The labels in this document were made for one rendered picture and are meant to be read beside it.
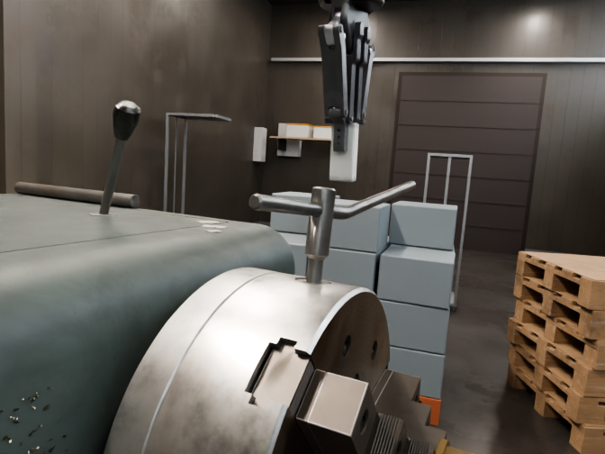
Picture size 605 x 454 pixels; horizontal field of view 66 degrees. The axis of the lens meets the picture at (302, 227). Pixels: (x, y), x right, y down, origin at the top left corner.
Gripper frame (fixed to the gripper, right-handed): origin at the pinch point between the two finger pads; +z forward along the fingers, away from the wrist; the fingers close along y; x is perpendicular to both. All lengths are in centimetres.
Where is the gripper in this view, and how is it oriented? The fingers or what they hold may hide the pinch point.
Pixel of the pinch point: (344, 151)
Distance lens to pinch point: 57.9
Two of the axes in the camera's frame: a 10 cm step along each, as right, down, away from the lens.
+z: -0.3, 9.8, 2.0
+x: -9.0, -1.2, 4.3
